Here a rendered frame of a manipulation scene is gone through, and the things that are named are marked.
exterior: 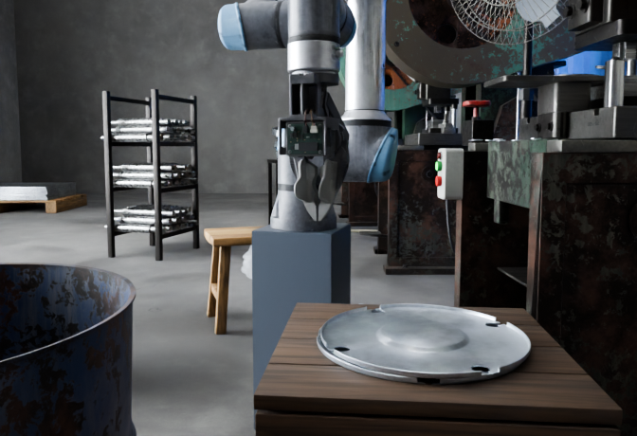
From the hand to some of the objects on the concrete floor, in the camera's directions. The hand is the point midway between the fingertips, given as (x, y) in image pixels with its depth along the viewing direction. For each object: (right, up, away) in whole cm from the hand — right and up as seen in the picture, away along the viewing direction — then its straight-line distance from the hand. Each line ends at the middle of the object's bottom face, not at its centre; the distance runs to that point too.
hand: (319, 211), depth 83 cm
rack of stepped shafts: (-100, -31, +251) cm, 272 cm away
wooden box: (+14, -53, -1) cm, 55 cm away
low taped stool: (-23, -43, +119) cm, 129 cm away
